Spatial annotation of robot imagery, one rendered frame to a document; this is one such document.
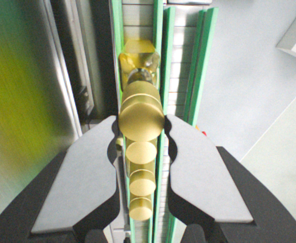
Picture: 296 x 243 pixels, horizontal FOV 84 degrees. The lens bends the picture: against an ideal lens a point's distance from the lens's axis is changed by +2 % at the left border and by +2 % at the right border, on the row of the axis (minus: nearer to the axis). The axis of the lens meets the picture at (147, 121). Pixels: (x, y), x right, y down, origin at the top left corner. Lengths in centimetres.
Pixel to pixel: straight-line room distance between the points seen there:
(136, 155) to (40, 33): 20
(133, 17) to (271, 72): 50
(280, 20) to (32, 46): 63
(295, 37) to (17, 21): 64
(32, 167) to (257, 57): 65
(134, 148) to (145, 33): 30
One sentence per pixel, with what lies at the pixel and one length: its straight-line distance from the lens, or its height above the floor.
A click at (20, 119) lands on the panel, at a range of 22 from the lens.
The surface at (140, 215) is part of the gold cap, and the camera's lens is 27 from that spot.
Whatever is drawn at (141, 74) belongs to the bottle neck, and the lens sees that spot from 18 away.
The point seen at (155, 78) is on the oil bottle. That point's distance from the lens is 21.
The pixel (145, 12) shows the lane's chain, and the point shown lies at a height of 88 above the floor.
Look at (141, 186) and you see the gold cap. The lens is 22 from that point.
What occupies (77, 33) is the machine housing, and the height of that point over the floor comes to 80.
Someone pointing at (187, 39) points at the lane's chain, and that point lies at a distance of 43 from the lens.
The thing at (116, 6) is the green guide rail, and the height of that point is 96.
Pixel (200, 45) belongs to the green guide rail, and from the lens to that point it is 40.
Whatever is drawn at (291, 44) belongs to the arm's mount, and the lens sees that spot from 66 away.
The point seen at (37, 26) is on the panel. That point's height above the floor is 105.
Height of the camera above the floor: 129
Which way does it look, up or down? 59 degrees down
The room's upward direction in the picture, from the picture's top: 175 degrees clockwise
